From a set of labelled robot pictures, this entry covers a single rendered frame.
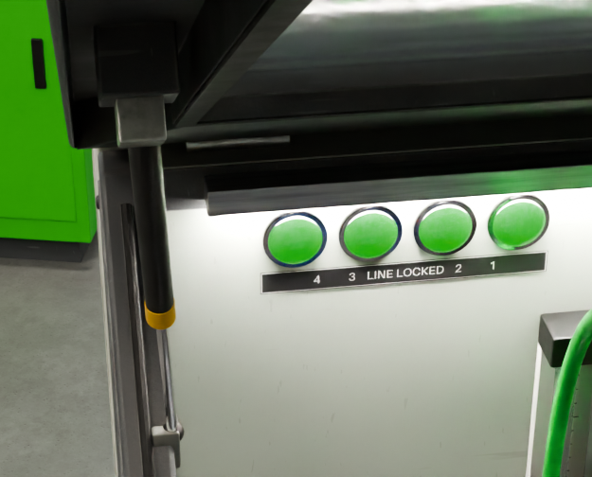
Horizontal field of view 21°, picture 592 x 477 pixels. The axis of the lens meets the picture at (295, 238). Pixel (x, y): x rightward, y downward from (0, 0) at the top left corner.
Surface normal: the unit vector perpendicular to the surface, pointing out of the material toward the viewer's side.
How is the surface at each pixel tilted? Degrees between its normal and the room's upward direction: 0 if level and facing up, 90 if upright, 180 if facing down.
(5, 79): 90
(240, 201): 90
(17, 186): 90
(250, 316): 90
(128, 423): 43
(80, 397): 0
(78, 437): 0
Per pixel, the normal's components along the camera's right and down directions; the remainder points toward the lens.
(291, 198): 0.15, 0.50
